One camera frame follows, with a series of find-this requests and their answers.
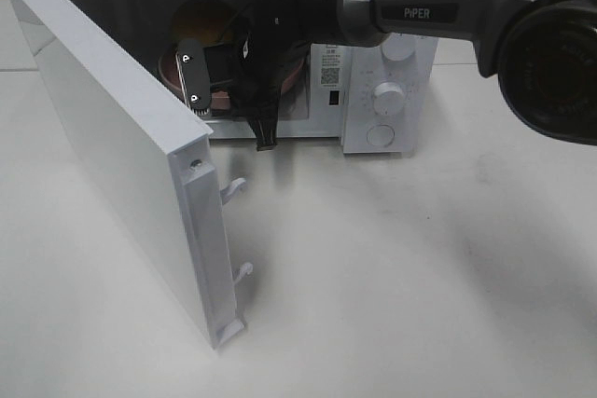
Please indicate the pink round plate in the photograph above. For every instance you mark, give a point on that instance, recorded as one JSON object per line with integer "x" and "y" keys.
{"x": 224, "y": 90}

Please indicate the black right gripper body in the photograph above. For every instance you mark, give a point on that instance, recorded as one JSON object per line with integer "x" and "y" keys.
{"x": 253, "y": 66}

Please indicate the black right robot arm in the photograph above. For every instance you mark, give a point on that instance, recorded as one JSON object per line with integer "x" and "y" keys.
{"x": 542, "y": 52}

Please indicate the white microwave oven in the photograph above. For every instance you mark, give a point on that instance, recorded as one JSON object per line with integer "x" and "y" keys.
{"x": 368, "y": 98}

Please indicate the white microwave knob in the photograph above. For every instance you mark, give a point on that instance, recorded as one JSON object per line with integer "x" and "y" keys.
{"x": 388, "y": 99}
{"x": 398, "y": 47}

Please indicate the toy burger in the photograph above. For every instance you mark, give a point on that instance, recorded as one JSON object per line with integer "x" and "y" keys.
{"x": 204, "y": 20}

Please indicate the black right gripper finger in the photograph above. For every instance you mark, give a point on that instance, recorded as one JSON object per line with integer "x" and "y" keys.
{"x": 263, "y": 121}

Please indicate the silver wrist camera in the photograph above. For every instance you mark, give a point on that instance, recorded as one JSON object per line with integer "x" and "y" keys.
{"x": 194, "y": 76}

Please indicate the white microwave door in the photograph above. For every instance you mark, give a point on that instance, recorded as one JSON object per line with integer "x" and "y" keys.
{"x": 148, "y": 154}

